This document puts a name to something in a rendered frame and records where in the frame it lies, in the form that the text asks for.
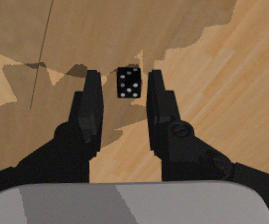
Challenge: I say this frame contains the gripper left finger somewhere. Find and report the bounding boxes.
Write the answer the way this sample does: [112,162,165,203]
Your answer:
[0,70,104,192]

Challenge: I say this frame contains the black die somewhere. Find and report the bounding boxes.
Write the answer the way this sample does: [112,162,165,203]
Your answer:
[117,67,141,98]

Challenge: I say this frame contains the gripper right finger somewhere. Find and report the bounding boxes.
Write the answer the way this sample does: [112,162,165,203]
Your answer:
[146,69,269,209]

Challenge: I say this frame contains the tan mat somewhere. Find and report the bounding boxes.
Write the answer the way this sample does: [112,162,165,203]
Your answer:
[0,0,53,111]

